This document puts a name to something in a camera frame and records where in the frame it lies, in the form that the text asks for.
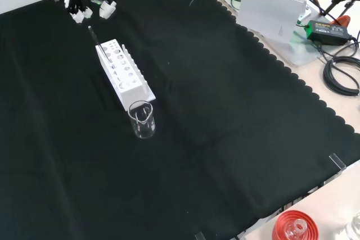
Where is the pale base plate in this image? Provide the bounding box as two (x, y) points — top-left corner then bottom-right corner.
(216, 0), (320, 67)

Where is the black bench cloth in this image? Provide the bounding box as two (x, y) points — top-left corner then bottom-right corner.
(0, 0), (360, 240)

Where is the white test tube rack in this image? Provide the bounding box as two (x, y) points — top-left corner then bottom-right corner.
(94, 38), (157, 111)

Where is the coiled black cable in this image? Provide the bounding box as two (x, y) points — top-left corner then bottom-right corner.
(322, 56), (360, 97)

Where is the pale board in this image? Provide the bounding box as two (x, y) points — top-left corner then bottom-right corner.
(237, 0), (307, 44)

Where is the clear glass flask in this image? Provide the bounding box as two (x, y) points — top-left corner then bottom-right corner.
(285, 219), (309, 240)

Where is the black power adapter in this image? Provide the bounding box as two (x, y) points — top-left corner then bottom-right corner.
(305, 20), (352, 46)

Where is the clear glass beaker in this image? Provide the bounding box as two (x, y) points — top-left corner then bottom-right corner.
(127, 100), (157, 139)

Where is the red ribbed ring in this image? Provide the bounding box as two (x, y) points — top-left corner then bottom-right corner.
(271, 210), (320, 240)

